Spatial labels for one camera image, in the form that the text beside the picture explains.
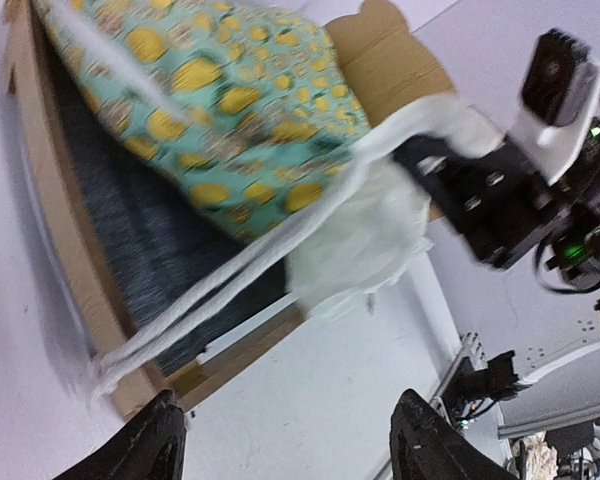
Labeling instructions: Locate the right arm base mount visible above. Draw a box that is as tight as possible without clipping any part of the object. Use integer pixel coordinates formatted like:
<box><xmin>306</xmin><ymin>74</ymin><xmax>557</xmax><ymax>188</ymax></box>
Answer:
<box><xmin>449</xmin><ymin>350</ymin><xmax>522</xmax><ymax>424</ymax></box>

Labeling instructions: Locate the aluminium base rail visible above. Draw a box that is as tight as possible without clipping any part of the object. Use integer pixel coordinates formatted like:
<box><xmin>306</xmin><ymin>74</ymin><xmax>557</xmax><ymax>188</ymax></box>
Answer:
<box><xmin>386</xmin><ymin>334</ymin><xmax>600</xmax><ymax>479</ymax></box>

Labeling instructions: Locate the grey bed mat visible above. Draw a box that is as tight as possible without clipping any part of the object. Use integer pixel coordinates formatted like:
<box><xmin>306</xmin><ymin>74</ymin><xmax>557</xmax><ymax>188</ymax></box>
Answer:
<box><xmin>44</xmin><ymin>44</ymin><xmax>289</xmax><ymax>376</ymax></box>

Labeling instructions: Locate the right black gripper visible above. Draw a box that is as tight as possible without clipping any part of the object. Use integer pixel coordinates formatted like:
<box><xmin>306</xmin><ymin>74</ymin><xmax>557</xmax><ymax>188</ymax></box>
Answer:
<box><xmin>392</xmin><ymin>135</ymin><xmax>570</xmax><ymax>270</ymax></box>

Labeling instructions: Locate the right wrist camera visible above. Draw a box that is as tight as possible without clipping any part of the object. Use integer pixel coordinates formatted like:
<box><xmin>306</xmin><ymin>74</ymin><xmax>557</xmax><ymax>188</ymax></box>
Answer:
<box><xmin>509</xmin><ymin>28</ymin><xmax>600</xmax><ymax>185</ymax></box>

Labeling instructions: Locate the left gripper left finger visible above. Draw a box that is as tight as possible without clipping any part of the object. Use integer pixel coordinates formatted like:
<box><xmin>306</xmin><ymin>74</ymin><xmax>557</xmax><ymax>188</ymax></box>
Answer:
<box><xmin>58</xmin><ymin>390</ymin><xmax>186</xmax><ymax>480</ymax></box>

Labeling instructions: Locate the lemon print ruffled mattress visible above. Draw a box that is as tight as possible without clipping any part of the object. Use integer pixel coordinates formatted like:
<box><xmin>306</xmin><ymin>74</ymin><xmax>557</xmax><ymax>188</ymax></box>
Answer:
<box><xmin>34</xmin><ymin>1</ymin><xmax>503</xmax><ymax>394</ymax></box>

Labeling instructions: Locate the wooden pet bed frame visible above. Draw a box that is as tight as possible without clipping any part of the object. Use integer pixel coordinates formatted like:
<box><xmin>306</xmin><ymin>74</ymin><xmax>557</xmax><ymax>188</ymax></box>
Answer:
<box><xmin>4</xmin><ymin>0</ymin><xmax>456</xmax><ymax>421</ymax></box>

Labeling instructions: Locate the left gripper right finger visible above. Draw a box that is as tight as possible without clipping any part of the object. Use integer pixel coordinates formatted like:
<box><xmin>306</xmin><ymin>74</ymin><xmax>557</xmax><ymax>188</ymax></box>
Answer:
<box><xmin>390</xmin><ymin>389</ymin><xmax>515</xmax><ymax>480</ymax></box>

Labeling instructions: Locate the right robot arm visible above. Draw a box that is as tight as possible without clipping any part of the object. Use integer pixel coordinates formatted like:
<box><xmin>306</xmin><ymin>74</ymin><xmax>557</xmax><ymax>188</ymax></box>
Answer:
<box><xmin>392</xmin><ymin>136</ymin><xmax>600</xmax><ymax>438</ymax></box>

